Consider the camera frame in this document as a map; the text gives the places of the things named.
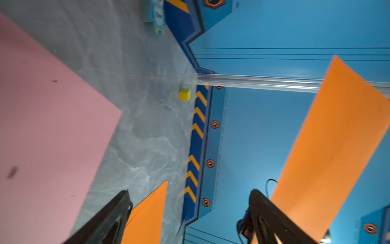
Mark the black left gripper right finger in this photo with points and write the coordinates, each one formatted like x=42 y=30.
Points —
x=271 y=224

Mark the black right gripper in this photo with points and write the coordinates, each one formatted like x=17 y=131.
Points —
x=245 y=227

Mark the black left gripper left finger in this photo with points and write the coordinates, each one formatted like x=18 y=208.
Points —
x=108 y=225

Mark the orange paper front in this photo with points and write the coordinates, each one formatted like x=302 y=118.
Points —
x=145 y=221

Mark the pink paper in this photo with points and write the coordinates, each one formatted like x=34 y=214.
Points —
x=55 y=129

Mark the orange curved paper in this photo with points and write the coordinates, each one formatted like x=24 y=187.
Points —
x=346 y=123

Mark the yellow cube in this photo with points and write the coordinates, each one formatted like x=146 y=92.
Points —
x=185 y=94

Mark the small blue toy box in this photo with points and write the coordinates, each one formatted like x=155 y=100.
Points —
x=153 y=16

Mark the right aluminium corner post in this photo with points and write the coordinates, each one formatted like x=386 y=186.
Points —
x=259 y=82

